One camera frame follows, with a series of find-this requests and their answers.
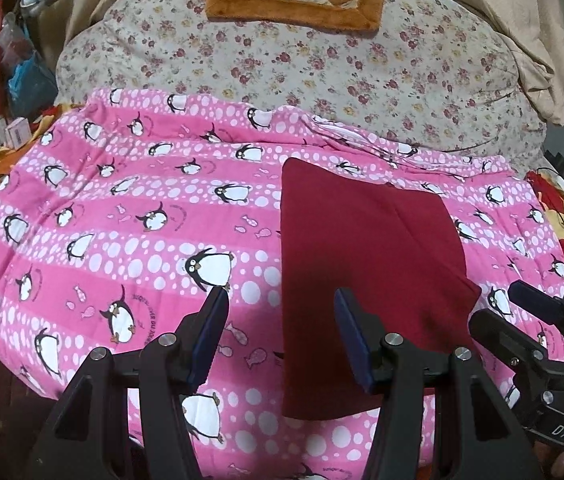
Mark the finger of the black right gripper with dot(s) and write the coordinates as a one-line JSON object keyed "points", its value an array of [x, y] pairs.
{"points": [[552, 304], [524, 355]]}

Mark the dark red sweater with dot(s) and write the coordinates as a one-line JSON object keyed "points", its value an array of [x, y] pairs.
{"points": [[399, 253]]}

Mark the beige curtain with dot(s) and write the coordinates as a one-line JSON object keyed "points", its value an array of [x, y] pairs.
{"points": [[534, 32]]}

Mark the blue plastic bag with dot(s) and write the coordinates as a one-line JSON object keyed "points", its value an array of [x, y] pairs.
{"points": [[32, 88]]}

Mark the pink penguin blanket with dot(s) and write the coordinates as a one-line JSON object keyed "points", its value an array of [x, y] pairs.
{"points": [[127, 211]]}

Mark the floral beige quilt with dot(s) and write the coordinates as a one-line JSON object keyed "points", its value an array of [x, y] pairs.
{"points": [[434, 74]]}

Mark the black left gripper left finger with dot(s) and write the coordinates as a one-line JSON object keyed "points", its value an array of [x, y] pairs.
{"points": [[120, 417]]}

